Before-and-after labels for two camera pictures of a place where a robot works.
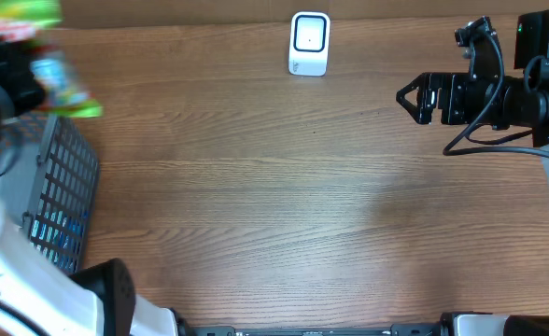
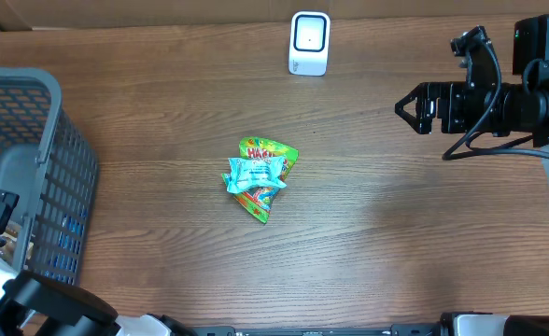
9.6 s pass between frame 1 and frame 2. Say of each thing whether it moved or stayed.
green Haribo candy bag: moved
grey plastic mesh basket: stayed
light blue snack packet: moved
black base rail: stayed
